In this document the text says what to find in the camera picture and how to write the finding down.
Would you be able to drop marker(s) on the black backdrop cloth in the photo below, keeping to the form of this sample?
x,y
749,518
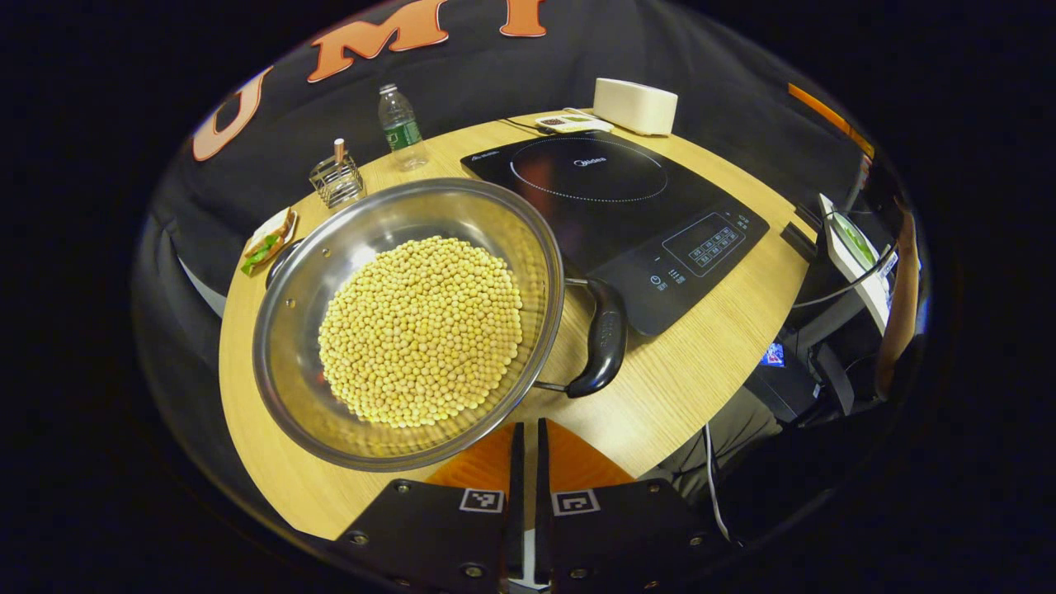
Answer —
x,y
495,74

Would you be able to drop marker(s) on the white divided bean dish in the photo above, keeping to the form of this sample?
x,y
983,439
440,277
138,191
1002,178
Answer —
x,y
573,124

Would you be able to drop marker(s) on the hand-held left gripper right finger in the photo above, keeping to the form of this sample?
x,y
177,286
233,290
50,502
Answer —
x,y
543,511

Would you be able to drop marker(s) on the white toaster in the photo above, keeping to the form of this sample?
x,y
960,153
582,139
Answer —
x,y
635,107

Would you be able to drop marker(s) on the clear plastic water bottle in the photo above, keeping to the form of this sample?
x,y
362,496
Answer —
x,y
403,132

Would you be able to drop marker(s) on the pile of soybeans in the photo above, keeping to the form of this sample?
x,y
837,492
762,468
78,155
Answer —
x,y
421,330

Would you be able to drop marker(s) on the person's grey trousers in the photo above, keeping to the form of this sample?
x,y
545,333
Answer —
x,y
726,429

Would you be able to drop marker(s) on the black induction cooktop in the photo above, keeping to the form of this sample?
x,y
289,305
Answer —
x,y
627,214

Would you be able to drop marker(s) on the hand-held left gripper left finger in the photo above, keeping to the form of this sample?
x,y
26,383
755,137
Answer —
x,y
516,511

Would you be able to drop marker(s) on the small white plate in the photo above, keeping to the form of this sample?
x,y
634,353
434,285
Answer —
x,y
276,221

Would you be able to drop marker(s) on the stainless steel pot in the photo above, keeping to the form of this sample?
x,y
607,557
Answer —
x,y
305,305

